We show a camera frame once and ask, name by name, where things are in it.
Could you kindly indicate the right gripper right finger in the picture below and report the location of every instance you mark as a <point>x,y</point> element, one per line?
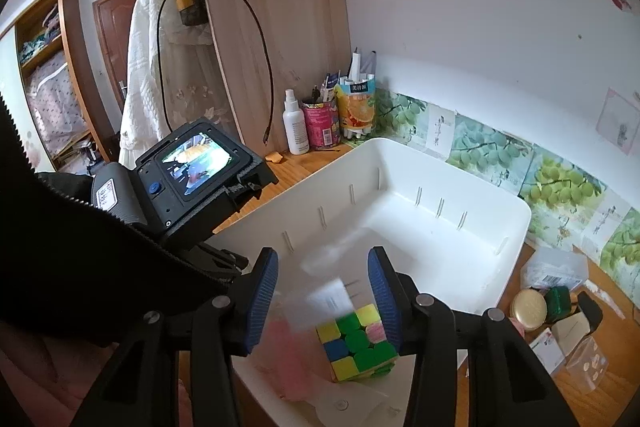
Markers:
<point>508,386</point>

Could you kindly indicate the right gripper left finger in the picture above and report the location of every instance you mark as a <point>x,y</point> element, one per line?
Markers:
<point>138,386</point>

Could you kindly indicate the pink oval case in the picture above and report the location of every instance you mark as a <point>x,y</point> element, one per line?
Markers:
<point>518,326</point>

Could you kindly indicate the clear box with stickers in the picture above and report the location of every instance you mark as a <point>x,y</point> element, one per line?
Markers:
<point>587,365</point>

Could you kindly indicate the beige angular case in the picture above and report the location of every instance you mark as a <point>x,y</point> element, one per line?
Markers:
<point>569,332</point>

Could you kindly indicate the pink and white clip toy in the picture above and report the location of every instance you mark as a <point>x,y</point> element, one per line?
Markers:
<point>289,360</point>

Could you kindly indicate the multicolour rubik's cube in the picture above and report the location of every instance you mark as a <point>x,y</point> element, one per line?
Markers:
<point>356,346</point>

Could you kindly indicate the white plastic storage bin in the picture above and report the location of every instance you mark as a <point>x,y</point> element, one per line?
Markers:
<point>424,242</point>

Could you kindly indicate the white wall charger 80W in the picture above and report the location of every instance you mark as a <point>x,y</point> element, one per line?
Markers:
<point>310,308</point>

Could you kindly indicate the gold oval compact case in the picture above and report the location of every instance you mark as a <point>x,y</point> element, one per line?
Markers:
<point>529,308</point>

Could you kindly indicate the green and gold box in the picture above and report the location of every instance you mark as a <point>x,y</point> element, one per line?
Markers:
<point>558,303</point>

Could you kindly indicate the black charger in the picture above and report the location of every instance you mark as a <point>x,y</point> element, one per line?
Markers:
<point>592,311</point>

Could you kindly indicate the translucent plastic box with barcode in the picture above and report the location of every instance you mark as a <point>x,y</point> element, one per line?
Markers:
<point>550,267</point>

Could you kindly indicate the white hook plate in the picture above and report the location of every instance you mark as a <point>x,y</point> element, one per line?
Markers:
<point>346,404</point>

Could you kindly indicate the wooden wardrobe shelf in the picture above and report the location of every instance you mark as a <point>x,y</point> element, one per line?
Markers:
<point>61,94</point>

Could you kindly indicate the grape pattern paper backdrop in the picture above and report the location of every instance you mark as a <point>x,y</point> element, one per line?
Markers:
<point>570,208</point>

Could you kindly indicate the white lace curtain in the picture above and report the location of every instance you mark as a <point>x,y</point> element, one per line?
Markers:
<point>173,77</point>

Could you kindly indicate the brown wooden door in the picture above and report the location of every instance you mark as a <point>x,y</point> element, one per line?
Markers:
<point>113,19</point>

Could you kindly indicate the white spray bottle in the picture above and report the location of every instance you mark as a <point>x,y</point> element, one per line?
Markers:
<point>294,125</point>

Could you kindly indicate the pink bear picture sticker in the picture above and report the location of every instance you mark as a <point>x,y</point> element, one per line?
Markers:
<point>618,122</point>

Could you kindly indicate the red pen can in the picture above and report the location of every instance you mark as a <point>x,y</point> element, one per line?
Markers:
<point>322,124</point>

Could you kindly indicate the yellow black hanging device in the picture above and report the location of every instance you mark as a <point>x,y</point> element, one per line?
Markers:
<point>192,12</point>

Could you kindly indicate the action camera with screen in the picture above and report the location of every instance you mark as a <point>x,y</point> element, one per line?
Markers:
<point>195,179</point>

